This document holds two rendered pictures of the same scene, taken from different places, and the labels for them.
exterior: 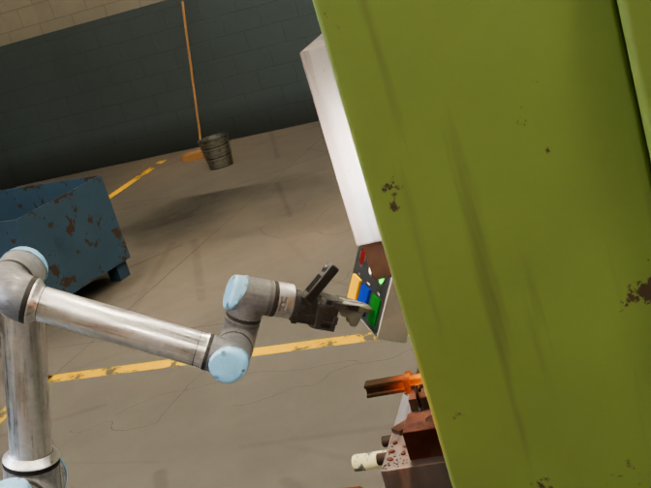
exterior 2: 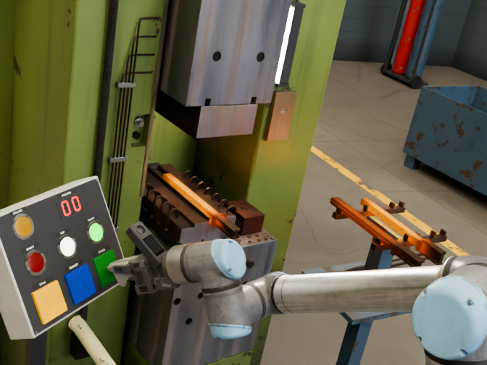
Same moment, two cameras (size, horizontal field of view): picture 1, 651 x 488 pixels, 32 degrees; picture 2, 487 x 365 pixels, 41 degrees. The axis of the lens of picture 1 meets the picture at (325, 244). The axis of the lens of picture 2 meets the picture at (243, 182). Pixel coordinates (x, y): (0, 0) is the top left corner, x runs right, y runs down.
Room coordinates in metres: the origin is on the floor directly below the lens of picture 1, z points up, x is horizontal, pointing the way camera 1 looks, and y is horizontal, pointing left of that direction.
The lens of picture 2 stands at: (3.76, 0.93, 1.90)
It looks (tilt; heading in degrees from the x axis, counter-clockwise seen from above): 23 degrees down; 213
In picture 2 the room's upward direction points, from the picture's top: 11 degrees clockwise
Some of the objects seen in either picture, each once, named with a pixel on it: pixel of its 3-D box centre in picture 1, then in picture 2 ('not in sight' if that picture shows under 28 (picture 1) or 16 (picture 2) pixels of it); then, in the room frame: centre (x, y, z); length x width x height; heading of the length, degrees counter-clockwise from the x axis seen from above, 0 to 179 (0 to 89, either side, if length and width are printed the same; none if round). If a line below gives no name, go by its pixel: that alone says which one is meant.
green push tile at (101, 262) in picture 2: (376, 311); (105, 268); (2.75, -0.07, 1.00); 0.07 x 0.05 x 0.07; 8
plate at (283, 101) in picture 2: not in sight; (280, 116); (1.96, -0.13, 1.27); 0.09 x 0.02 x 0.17; 163
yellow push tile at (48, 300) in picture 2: (356, 289); (48, 302); (2.94, -0.04, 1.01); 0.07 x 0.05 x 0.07; 8
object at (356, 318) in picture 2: not in sight; (370, 288); (1.79, 0.27, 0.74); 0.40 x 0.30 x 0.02; 156
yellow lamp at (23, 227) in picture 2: not in sight; (22, 226); (2.96, -0.13, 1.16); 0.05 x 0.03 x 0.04; 163
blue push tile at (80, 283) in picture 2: (364, 299); (79, 284); (2.84, -0.06, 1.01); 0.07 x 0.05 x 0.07; 8
